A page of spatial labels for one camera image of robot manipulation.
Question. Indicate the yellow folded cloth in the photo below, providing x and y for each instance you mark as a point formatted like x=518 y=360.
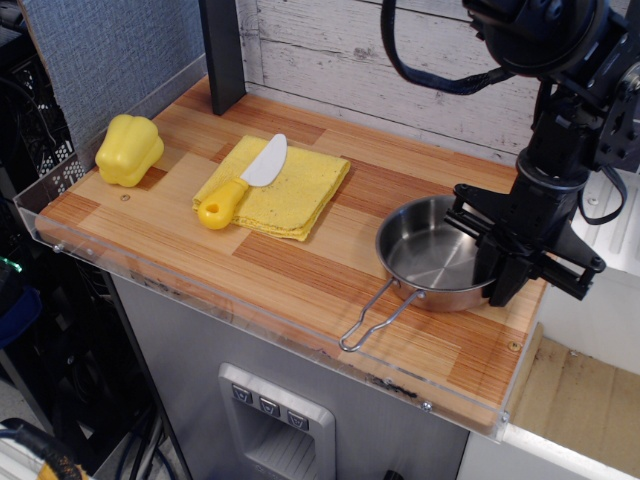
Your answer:
x=288 y=207

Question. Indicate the grey water dispenser panel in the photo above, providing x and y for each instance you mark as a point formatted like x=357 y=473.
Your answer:
x=277 y=433

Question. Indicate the grey fabric panel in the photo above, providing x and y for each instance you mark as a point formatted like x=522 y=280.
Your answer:
x=106 y=58

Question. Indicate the silver toy fridge cabinet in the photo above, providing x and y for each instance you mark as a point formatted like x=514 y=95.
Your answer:
x=184 y=349

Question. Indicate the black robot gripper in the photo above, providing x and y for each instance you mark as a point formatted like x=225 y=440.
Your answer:
x=527 y=234

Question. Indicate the small stainless steel pot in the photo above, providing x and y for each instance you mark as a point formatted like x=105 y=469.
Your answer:
x=430 y=264

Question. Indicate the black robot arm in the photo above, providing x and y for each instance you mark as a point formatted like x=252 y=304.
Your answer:
x=586 y=59

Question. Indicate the clear acrylic table guard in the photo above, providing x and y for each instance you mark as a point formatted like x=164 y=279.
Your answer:
x=303 y=296

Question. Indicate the black vertical post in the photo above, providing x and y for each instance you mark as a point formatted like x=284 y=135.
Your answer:
x=222 y=42

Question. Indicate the white toy sink unit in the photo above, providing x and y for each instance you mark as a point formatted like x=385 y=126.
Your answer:
x=576 y=411

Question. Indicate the yellow toy bell pepper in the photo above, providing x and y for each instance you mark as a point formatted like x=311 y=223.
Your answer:
x=131 y=146

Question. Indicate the toy knife yellow handle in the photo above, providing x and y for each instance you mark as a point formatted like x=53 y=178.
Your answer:
x=216 y=209

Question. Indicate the black plastic crate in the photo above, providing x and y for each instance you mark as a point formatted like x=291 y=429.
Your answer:
x=35 y=137

